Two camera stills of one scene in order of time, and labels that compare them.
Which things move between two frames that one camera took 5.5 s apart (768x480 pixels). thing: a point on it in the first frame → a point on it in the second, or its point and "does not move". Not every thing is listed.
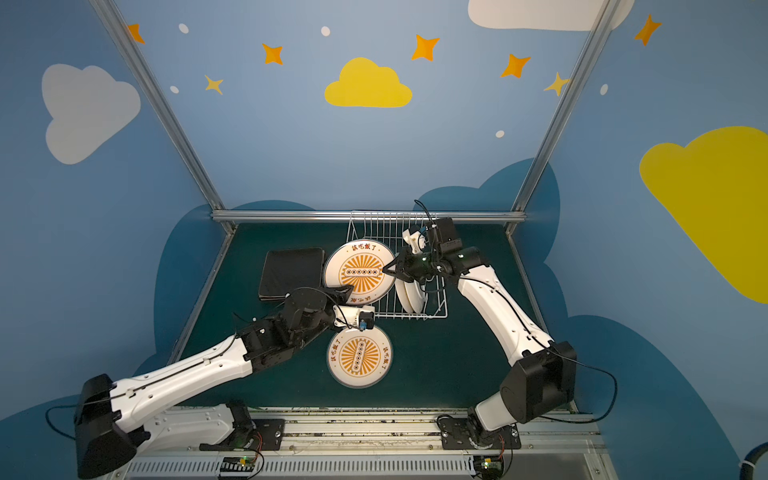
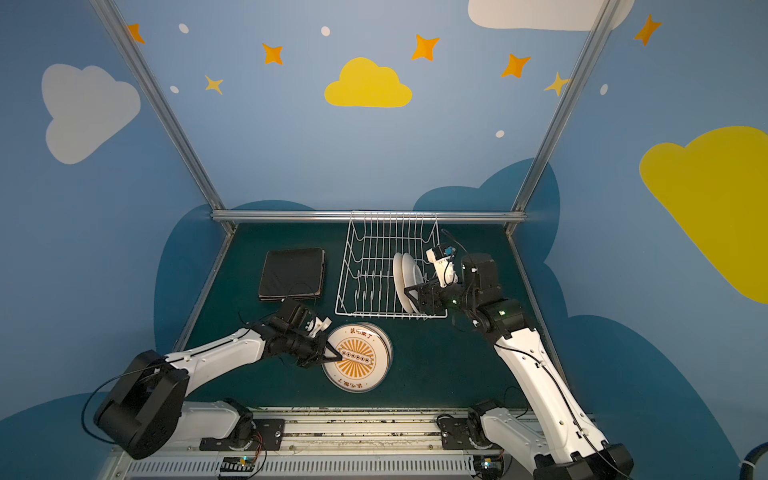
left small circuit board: [237, 464] does not move
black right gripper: [405, 264] → [424, 294]
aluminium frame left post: [173, 127] does not move
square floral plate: [267, 297] does not move
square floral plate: [286, 270] does not move
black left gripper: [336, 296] → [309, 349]
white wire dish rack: [390, 227] does not move
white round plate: [359, 264] → [364, 359]
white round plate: [404, 295] does not move
